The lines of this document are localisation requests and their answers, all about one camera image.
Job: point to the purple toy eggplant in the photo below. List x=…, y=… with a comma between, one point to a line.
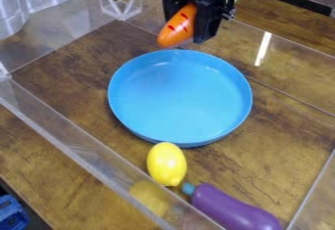
x=233, y=213

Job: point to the clear acrylic enclosure wall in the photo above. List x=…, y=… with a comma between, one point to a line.
x=77, y=165

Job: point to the blue round tray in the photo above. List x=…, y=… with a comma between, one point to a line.
x=179, y=96

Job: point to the orange toy carrot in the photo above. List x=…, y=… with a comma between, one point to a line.
x=178, y=30

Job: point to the blue plastic object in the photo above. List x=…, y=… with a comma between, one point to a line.
x=14, y=217

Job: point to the yellow toy lemon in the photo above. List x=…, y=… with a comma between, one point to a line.
x=167, y=164

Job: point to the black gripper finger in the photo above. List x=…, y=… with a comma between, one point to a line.
x=171, y=7
x=207, y=21

